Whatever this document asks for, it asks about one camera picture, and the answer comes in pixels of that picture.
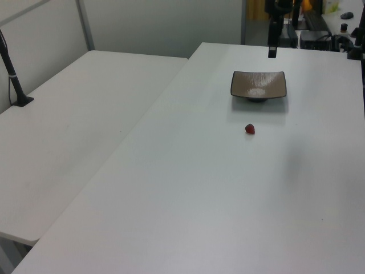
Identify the black camera stand pole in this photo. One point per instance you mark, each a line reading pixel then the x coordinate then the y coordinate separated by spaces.
pixel 12 77

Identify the black electronics box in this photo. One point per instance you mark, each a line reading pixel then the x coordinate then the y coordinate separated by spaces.
pixel 315 39

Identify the black computer mouse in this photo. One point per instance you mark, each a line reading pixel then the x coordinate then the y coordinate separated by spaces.
pixel 347 15

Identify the grey metal door post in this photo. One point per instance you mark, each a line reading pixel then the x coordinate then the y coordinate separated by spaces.
pixel 243 21

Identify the black clamp stand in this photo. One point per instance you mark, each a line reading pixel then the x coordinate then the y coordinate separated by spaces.
pixel 356 45

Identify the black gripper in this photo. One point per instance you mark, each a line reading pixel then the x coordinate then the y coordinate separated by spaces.
pixel 278 7

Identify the square brown ceramic plate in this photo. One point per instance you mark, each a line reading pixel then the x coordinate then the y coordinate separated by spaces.
pixel 258 84

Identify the red strawberry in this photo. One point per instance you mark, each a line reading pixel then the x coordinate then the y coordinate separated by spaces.
pixel 250 129

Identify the green and white box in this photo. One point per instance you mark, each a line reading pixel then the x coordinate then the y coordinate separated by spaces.
pixel 332 6

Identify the grey partition frame post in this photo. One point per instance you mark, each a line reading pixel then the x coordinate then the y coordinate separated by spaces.
pixel 85 24

